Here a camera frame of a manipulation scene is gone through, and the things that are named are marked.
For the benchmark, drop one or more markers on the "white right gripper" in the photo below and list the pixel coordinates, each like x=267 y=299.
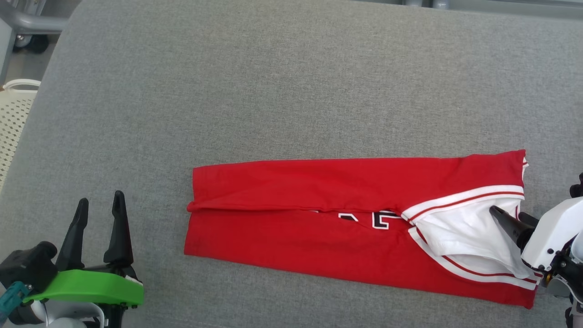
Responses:
x=558 y=232

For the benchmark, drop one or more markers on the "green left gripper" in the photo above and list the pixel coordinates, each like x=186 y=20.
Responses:
x=91 y=287

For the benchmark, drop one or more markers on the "red jersey white striped trim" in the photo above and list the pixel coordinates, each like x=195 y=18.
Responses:
x=296 y=237

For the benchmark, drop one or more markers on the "cream perforated laundry basket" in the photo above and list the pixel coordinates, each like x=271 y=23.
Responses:
x=13 y=123

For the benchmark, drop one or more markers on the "black cart caster wheel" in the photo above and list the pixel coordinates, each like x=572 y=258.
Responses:
x=31 y=43

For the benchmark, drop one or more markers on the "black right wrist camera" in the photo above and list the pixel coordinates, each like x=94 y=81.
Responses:
x=577 y=186

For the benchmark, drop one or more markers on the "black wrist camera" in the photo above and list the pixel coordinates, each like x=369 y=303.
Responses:
x=577 y=186
x=27 y=266

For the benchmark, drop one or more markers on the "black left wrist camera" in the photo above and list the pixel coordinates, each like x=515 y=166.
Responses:
x=27 y=266

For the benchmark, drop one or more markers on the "teal left camera connector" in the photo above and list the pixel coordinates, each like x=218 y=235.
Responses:
x=12 y=296

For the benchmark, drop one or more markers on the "grey cart frame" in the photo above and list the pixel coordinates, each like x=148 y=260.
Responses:
x=32 y=22

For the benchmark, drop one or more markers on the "grey metal post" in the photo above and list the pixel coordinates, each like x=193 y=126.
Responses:
x=442 y=3
x=413 y=2

